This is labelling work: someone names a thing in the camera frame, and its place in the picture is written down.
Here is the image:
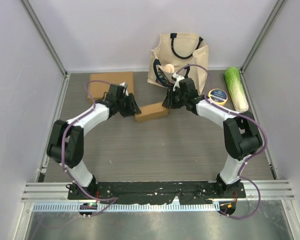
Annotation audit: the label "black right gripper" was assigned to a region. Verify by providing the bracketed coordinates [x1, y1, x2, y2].
[161, 88, 186, 110]

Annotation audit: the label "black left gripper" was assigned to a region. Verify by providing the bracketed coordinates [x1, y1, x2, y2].
[117, 93, 142, 118]

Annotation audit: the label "small cardboard box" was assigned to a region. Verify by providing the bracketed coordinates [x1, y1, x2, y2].
[134, 102, 169, 123]

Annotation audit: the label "large cardboard box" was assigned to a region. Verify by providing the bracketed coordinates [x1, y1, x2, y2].
[84, 71, 134, 102]

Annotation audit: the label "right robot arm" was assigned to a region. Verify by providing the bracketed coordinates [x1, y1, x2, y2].
[162, 73, 263, 198]

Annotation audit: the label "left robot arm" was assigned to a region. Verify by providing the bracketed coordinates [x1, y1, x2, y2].
[46, 82, 141, 200]

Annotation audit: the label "wooden ball in bag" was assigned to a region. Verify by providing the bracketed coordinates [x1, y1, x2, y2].
[163, 64, 175, 73]

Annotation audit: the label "yellow tape roll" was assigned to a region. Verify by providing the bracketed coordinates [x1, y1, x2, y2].
[208, 88, 228, 106]

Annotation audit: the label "beige canvas tote bag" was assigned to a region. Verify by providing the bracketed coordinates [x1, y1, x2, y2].
[147, 32, 209, 94]

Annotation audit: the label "green plush cabbage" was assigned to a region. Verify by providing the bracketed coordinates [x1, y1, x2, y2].
[224, 67, 249, 113]

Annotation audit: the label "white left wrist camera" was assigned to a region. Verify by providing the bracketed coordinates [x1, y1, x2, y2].
[120, 82, 129, 96]

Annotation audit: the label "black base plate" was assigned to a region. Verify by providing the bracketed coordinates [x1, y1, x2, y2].
[66, 180, 246, 205]

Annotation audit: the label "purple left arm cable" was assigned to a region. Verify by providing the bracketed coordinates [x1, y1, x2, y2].
[60, 79, 119, 217]

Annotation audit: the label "left aluminium frame post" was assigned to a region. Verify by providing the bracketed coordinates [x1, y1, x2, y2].
[19, 0, 68, 76]

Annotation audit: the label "aluminium frame post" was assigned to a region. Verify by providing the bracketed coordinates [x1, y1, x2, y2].
[19, 0, 68, 76]
[240, 0, 288, 73]

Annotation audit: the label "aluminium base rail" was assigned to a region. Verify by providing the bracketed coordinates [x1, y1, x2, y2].
[21, 180, 295, 203]

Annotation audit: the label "white slotted cable duct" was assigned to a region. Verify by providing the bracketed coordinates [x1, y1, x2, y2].
[32, 201, 220, 213]

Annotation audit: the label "right aluminium frame post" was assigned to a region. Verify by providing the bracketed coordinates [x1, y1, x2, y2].
[240, 0, 288, 73]

